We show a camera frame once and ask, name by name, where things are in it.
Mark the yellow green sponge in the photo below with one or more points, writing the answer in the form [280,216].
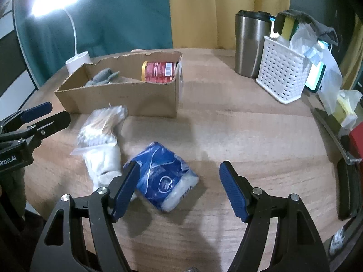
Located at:
[289,28]

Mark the yellow sticky notes pack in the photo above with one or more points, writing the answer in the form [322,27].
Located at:
[344,114]

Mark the cotton swab bag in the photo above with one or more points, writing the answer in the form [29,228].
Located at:
[100,127]

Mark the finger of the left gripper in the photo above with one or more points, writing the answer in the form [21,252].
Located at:
[35,111]
[11,132]

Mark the smartphone with lit screen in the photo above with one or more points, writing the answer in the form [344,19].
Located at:
[317,70]

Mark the grey cloth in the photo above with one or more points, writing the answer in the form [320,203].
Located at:
[323,32]

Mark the cardboard box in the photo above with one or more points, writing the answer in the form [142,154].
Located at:
[141,98]

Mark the black tray edge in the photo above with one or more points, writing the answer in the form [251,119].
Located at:
[348,166]

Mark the teal curtain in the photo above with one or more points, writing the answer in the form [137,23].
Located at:
[103,27]

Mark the steel travel mug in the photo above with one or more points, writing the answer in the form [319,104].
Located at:
[250,31]

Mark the blue tissue pack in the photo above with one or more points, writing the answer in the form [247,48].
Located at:
[165,178]

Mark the red tin can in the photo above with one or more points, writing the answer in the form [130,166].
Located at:
[159,72]

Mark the yellow curtain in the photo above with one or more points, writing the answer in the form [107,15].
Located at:
[211,23]

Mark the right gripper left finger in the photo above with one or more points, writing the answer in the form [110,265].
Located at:
[79,234]

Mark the white perforated basket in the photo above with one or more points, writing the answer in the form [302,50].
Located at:
[283,72]

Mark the red box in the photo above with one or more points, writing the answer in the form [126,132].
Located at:
[356,141]

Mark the clear plastic bag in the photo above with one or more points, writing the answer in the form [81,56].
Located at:
[327,84]

